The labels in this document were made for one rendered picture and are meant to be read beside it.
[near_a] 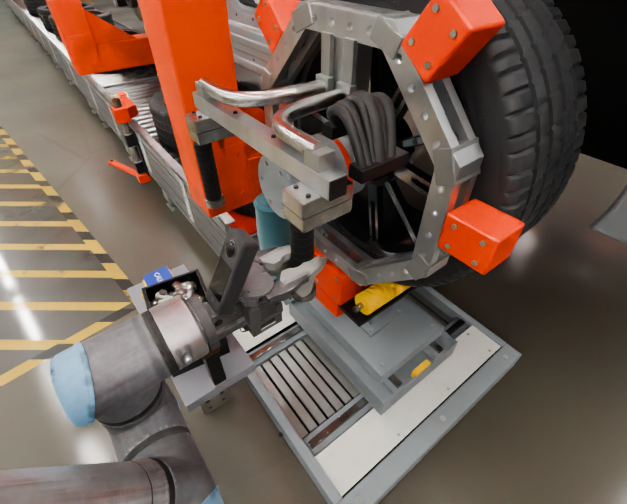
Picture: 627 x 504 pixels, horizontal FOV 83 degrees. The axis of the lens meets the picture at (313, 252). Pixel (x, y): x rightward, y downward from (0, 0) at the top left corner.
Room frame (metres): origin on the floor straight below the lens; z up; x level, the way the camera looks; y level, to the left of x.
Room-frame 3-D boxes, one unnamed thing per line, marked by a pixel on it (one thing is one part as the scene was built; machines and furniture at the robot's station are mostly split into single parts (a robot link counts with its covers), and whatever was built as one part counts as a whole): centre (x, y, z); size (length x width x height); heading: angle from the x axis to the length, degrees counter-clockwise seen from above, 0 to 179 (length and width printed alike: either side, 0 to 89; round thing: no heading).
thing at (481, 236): (0.44, -0.26, 0.85); 0.09 x 0.08 x 0.07; 37
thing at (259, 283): (0.34, 0.11, 0.80); 0.12 x 0.08 x 0.09; 127
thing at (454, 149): (0.69, -0.07, 0.85); 0.54 x 0.07 x 0.54; 37
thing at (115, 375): (0.23, 0.25, 0.81); 0.12 x 0.09 x 0.10; 127
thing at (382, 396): (0.79, -0.20, 0.13); 0.50 x 0.36 x 0.10; 37
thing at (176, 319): (0.28, 0.17, 0.81); 0.10 x 0.05 x 0.09; 37
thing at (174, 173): (2.06, 1.05, 0.28); 2.47 x 0.09 x 0.22; 37
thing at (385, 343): (0.79, -0.20, 0.32); 0.40 x 0.30 x 0.28; 37
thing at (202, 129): (0.70, 0.20, 0.93); 0.09 x 0.05 x 0.05; 127
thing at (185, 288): (0.53, 0.31, 0.51); 0.20 x 0.14 x 0.13; 29
